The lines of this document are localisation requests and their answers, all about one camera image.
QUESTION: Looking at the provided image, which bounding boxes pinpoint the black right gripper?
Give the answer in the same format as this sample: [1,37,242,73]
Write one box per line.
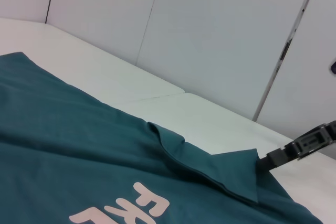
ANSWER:
[255,120,336,171]

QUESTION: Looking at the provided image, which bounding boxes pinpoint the teal blue printed t-shirt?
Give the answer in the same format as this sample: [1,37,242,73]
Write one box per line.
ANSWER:
[0,51,323,224]

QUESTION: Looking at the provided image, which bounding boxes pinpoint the silver partition post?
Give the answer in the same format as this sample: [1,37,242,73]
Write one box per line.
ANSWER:
[252,0,323,123]

